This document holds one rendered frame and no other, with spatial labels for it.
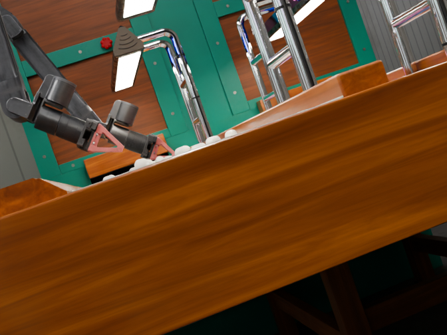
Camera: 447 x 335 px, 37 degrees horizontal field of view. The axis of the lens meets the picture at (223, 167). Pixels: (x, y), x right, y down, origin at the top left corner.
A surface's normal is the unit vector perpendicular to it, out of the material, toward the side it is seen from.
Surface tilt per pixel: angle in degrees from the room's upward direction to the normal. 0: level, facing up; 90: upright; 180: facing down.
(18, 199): 90
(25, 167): 90
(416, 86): 90
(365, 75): 90
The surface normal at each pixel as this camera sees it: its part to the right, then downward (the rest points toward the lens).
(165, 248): 0.18, -0.04
